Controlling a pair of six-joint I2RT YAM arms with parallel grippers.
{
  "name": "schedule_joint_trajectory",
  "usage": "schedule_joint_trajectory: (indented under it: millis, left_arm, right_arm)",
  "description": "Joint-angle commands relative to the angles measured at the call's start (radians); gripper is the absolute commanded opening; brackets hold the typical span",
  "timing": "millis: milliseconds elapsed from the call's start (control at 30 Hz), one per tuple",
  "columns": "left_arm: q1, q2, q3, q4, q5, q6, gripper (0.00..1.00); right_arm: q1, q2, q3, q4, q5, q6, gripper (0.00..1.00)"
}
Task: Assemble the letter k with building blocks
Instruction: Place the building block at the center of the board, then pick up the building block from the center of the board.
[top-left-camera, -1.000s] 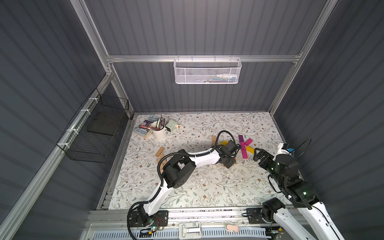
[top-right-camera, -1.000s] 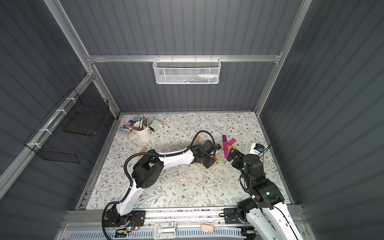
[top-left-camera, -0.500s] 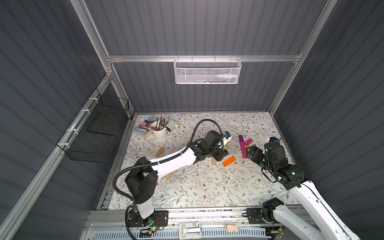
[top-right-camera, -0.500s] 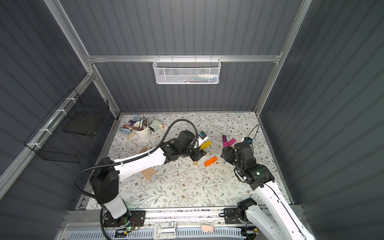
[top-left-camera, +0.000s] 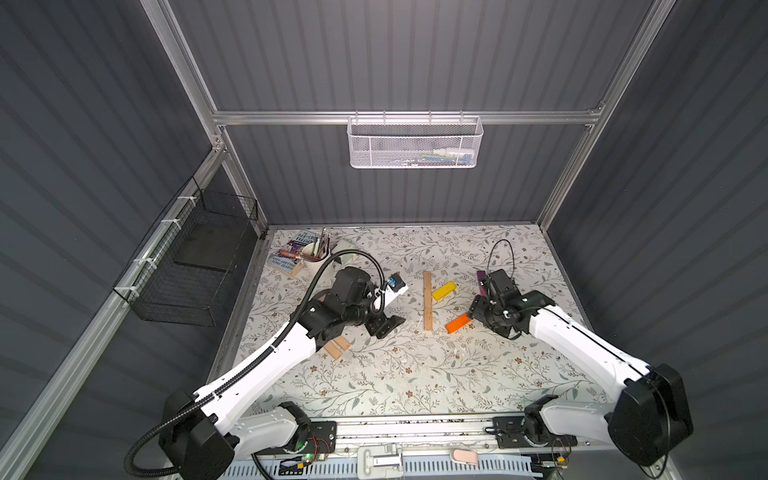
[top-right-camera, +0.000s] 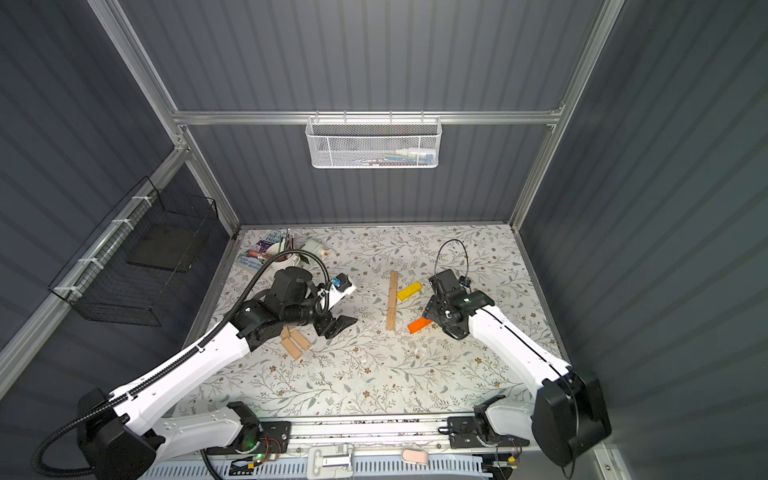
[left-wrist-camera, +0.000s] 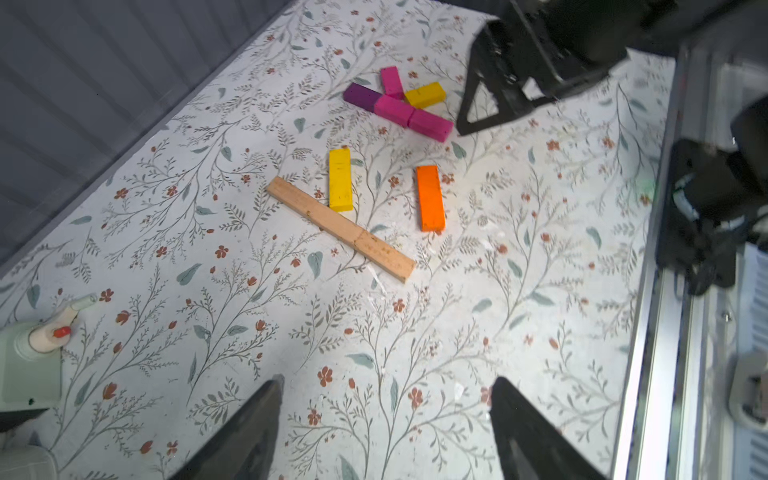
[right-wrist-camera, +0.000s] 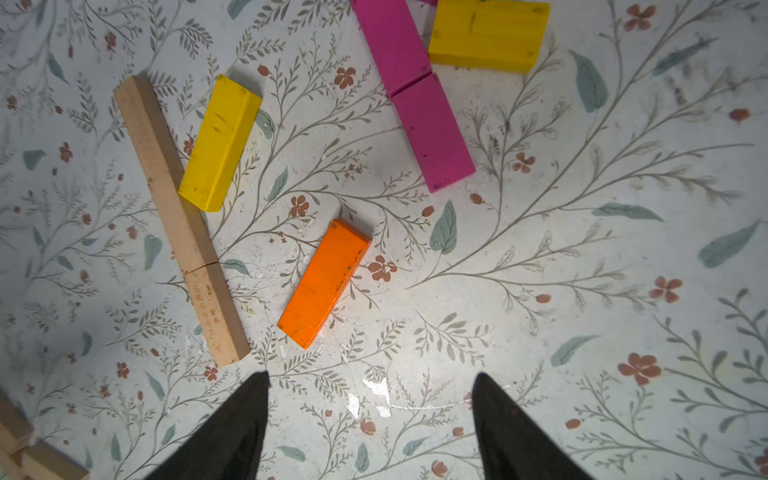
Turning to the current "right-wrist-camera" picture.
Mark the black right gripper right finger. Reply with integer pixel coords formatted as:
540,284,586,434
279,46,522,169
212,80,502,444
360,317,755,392
471,372,590,480

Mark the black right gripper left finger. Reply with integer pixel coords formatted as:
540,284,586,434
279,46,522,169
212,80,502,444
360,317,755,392
148,371,270,479

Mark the natural wooden block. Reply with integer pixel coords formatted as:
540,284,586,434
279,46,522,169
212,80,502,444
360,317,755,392
184,263,251,367
0,393,34,454
113,74,220,274
1,442,90,480

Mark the orange building block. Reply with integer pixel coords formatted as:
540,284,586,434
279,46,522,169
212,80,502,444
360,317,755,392
277,218,371,350

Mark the yellow building block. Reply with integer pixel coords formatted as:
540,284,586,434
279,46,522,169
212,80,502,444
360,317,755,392
428,0,550,74
178,75,262,212

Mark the magenta building block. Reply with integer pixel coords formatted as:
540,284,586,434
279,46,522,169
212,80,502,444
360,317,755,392
351,0,432,98
393,73,476,193

